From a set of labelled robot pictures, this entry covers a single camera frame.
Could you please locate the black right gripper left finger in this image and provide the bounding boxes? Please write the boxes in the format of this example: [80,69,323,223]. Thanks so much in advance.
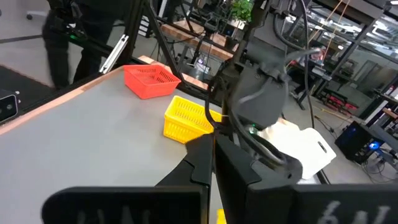
[42,133,215,224]

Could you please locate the black computer with blue light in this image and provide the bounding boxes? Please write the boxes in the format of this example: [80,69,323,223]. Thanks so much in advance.
[335,120,379,162]

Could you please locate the wooden workbench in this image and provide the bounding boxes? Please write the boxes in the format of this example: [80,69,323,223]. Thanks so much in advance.
[160,20,240,62]

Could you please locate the white plastic container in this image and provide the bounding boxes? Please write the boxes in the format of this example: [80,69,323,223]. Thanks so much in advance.
[257,118,337,180]

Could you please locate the black table level camera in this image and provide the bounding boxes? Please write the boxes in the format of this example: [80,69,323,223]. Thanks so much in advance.
[0,89,21,123]

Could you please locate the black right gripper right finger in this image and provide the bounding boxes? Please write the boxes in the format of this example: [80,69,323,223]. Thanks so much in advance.
[214,133,398,224]

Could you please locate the orange plastic basket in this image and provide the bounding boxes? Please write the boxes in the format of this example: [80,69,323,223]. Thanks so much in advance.
[123,64,182,100]

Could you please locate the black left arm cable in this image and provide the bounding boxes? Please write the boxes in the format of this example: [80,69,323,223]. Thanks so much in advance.
[272,0,321,129]

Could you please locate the yellow block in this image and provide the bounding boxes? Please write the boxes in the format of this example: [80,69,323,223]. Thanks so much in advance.
[163,95,223,144]

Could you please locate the silver aluminium profile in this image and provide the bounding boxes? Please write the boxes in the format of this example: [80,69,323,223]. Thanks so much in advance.
[98,34,129,75]

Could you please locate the person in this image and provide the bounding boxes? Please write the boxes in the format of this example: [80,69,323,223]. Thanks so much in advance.
[42,0,131,90]

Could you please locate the black aluminium table frame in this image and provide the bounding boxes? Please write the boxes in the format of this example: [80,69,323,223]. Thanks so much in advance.
[118,0,218,97]

